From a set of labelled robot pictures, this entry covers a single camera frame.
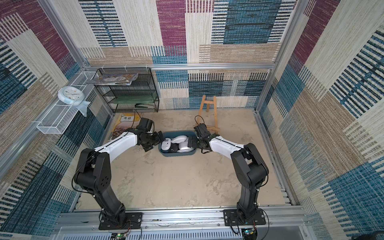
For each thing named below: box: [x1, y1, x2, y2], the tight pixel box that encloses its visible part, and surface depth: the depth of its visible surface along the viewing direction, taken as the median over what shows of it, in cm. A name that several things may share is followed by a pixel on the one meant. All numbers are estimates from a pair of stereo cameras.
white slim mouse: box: [176, 141, 195, 153], surface depth 99 cm
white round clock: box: [57, 86, 85, 106], surface depth 76 cm
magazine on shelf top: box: [87, 73, 139, 86], surface depth 89 cm
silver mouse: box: [161, 137, 172, 151], surface depth 98 cm
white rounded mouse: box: [171, 135, 189, 144], surface depth 101 cm
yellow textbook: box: [108, 112, 143, 140], surface depth 117 cm
